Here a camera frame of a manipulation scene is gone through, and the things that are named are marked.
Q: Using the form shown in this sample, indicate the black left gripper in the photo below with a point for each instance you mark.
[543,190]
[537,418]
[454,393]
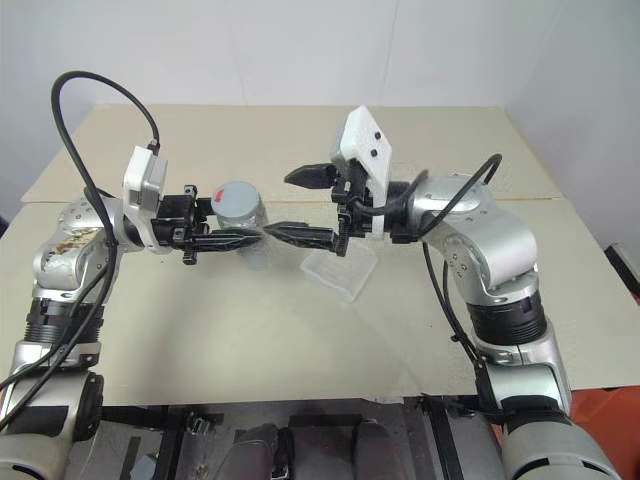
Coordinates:
[172,220]

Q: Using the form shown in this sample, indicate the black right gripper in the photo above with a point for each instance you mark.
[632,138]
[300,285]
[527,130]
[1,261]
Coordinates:
[355,200]

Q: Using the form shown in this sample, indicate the clear plastic jar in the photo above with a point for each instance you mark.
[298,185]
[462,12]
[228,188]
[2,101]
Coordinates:
[252,257]

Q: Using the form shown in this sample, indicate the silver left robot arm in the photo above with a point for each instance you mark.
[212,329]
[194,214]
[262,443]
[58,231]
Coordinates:
[55,260]

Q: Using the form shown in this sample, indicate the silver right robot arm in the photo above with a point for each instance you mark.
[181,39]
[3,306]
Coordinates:
[500,235]

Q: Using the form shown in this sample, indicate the grey jar lid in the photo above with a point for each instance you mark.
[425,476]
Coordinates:
[235,200]

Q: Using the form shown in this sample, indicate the clear plastic box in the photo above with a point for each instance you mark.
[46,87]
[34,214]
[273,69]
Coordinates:
[340,275]

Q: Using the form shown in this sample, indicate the beige cardboard sheet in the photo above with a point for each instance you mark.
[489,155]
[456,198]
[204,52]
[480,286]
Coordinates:
[250,325]

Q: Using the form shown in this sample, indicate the dark grey object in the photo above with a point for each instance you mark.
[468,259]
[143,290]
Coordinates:
[625,265]

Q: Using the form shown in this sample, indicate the red object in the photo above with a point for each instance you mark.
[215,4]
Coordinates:
[607,415]

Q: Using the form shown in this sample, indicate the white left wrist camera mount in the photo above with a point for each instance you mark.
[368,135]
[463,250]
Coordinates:
[142,175]

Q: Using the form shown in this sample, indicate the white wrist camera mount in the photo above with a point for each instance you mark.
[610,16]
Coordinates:
[365,135]
[142,175]

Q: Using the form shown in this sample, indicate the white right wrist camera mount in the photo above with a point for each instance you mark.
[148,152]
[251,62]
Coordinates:
[365,135]

